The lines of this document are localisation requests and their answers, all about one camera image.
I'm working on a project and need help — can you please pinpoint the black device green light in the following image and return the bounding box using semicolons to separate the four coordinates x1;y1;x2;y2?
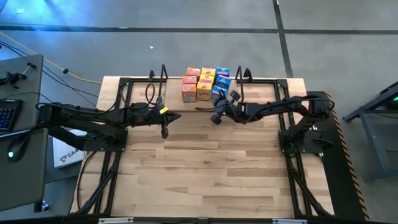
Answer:
385;93;398;110

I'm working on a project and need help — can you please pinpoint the dark blue metal stand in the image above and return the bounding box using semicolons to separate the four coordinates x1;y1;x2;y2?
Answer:
341;81;398;183

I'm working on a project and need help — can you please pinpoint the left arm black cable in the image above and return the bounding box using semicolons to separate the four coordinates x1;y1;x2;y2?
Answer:
145;82;156;107

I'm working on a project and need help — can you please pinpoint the white printed cardboard box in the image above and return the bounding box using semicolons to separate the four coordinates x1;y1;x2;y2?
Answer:
52;128;88;169

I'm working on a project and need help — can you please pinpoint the desk caster wheel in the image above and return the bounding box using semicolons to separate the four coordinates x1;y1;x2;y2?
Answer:
34;200;50;214

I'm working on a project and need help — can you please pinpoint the black aluminium table frame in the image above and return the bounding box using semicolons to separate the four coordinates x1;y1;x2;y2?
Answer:
73;76;333;218

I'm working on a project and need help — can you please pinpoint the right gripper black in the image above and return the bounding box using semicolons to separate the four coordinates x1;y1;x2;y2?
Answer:
213;90;248;122

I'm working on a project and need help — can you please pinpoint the dark grey desk top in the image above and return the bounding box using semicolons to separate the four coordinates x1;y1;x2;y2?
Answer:
0;128;49;212
0;54;44;138

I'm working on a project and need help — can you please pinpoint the yellow floor cable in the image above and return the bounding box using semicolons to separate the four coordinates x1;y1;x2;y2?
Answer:
0;30;103;85

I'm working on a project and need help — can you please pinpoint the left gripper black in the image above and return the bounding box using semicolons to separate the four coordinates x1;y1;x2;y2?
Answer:
126;102;182;127

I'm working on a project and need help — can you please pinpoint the black floor cable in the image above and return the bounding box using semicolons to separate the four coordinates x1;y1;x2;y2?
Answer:
0;40;100;106

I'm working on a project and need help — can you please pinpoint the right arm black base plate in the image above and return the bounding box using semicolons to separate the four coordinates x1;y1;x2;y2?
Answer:
278;128;325;155

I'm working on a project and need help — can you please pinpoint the black mat hazard stripe edge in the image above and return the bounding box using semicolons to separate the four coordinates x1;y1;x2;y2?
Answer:
306;90;371;222

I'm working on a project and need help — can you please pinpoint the black metal shelf bracket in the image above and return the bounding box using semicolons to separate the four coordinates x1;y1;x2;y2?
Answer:
157;64;169;108
235;65;246;103

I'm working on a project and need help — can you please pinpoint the black computer mouse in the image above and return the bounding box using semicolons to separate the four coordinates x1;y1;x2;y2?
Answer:
6;134;29;163

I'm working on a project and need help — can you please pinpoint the black backlit keyboard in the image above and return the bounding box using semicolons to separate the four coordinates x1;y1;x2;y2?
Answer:
0;98;24;132

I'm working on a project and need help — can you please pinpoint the white metal table bracket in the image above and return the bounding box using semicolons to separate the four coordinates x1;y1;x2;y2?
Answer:
272;218;308;224
98;217;134;224

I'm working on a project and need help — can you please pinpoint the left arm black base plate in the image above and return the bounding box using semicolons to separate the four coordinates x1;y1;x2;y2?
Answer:
83;127;128;152

